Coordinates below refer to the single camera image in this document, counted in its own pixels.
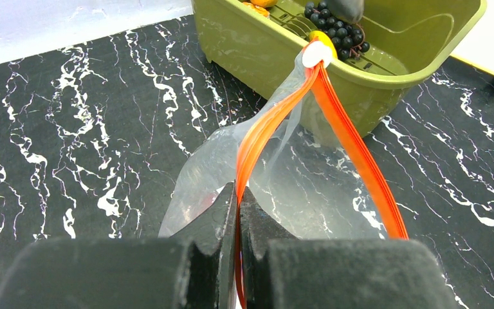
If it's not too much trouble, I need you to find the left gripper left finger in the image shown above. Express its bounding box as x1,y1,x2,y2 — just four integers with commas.
0,183,237,308

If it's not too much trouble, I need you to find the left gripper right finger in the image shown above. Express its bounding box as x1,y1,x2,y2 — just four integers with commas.
239,189,457,308

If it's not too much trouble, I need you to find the clear zip bag orange zipper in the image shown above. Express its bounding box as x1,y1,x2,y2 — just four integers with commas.
159,40,408,308

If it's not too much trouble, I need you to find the orange toy fruit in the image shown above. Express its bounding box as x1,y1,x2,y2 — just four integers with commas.
250,0,278,8

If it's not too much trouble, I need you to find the olive green plastic basket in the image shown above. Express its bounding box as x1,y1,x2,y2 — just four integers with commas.
192,1,487,136

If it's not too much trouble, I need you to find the yellow toy banana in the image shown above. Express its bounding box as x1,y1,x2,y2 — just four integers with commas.
309,30,338,59

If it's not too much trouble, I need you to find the black toy grape bunch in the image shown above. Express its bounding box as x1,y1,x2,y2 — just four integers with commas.
304,1,371,62

